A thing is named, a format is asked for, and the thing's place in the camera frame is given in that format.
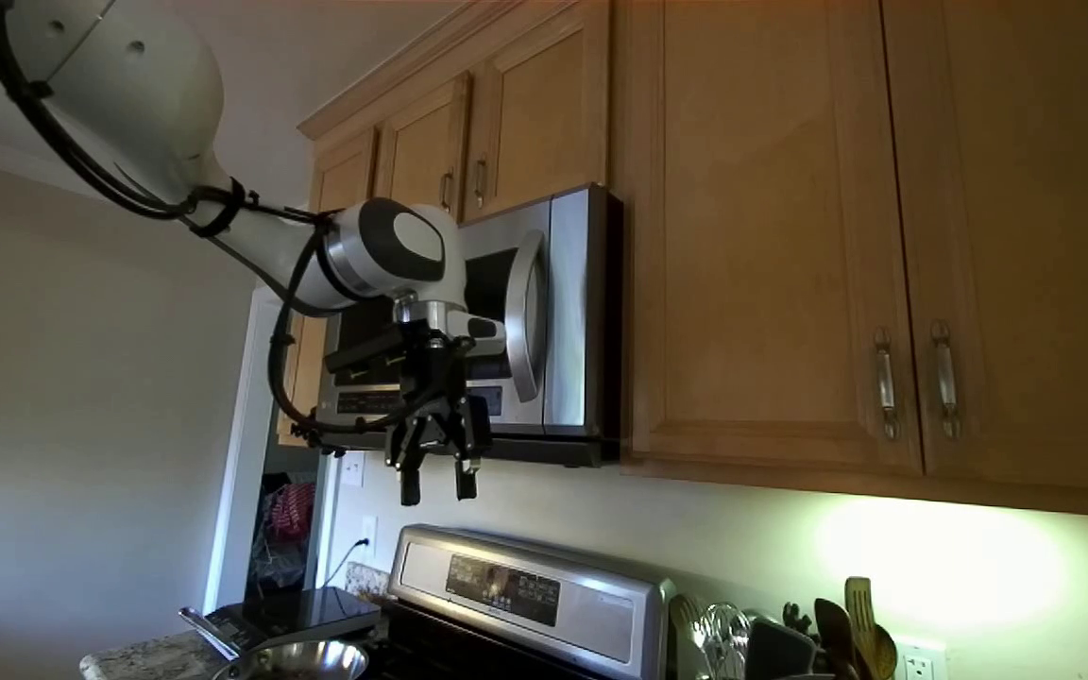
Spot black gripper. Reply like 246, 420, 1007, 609
383, 324, 493, 508

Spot stainless steel microwave body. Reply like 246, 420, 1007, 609
312, 186, 629, 473

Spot tall wooden cabinet door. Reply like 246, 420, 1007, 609
273, 122, 382, 454
614, 0, 924, 484
880, 0, 1088, 500

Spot small wooden cabinet door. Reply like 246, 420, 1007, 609
464, 0, 614, 222
368, 73, 474, 220

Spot stainless steel stove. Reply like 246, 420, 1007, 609
365, 521, 678, 680

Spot red hanging item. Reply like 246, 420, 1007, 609
251, 473, 317, 596

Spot metal bowl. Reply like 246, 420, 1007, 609
246, 629, 373, 680

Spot silver kitchen utensil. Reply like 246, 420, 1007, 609
688, 596, 750, 680

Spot black kitchen utensil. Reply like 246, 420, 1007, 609
742, 612, 827, 680

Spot dark wooden spoon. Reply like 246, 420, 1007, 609
810, 594, 866, 680

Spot light wooden spoon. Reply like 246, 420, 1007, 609
839, 575, 883, 673

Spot small wooden utensil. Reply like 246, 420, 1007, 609
867, 620, 901, 680

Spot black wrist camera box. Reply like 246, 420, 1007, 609
322, 328, 412, 390

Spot thin power cord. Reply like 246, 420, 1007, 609
322, 537, 373, 594

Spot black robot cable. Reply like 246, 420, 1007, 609
0, 0, 334, 437

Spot white door frame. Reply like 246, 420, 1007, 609
201, 278, 287, 620

